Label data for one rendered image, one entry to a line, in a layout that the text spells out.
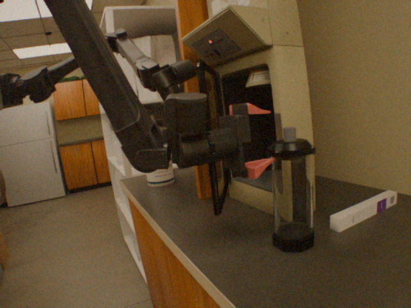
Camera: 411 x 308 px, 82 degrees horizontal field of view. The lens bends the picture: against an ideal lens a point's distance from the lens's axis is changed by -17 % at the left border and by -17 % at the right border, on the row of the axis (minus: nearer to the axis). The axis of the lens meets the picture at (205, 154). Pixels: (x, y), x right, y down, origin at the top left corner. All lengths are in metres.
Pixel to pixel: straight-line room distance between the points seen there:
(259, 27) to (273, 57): 0.09
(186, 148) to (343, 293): 0.37
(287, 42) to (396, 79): 0.41
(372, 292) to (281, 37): 0.61
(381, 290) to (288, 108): 0.48
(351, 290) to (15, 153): 5.43
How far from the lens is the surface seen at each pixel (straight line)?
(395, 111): 1.01
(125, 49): 1.04
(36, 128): 5.48
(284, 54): 0.76
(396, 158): 1.04
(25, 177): 5.60
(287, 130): 0.60
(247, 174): 0.55
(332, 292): 0.53
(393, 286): 0.56
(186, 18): 1.06
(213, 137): 0.49
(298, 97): 0.77
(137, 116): 0.46
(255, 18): 0.73
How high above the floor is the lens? 1.27
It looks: 9 degrees down
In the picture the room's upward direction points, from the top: 7 degrees counter-clockwise
